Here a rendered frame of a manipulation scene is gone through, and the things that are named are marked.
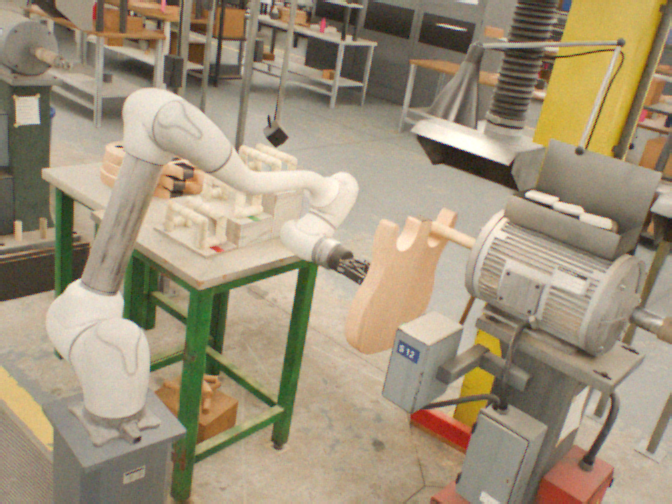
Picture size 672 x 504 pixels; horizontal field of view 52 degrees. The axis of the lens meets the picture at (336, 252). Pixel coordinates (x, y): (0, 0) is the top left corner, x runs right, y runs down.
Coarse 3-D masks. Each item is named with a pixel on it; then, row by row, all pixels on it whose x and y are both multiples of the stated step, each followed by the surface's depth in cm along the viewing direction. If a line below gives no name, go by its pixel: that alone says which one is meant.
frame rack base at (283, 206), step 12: (228, 192) 254; (288, 192) 243; (300, 192) 249; (264, 204) 243; (276, 204) 241; (288, 204) 246; (300, 204) 252; (276, 216) 243; (288, 216) 249; (276, 228) 246
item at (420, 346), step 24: (432, 312) 172; (408, 336) 160; (432, 336) 161; (456, 336) 167; (408, 360) 162; (432, 360) 161; (384, 384) 168; (408, 384) 163; (432, 384) 167; (408, 408) 165; (432, 408) 176
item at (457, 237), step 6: (432, 228) 190; (438, 228) 189; (444, 228) 188; (450, 228) 188; (438, 234) 190; (444, 234) 188; (450, 234) 187; (456, 234) 186; (462, 234) 186; (450, 240) 188; (456, 240) 186; (462, 240) 185; (468, 240) 184; (474, 240) 183; (468, 246) 184
